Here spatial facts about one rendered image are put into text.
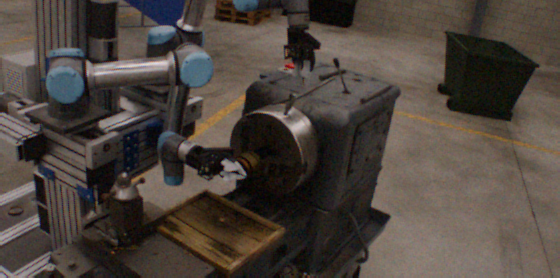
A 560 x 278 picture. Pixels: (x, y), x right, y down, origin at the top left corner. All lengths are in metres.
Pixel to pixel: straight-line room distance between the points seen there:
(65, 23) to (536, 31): 10.80
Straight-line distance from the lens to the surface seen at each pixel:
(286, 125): 1.58
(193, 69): 1.52
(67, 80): 1.50
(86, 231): 1.46
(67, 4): 1.85
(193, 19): 2.03
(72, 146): 1.68
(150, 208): 1.45
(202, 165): 1.55
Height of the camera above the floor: 1.82
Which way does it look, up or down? 23 degrees down
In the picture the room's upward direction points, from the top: 8 degrees clockwise
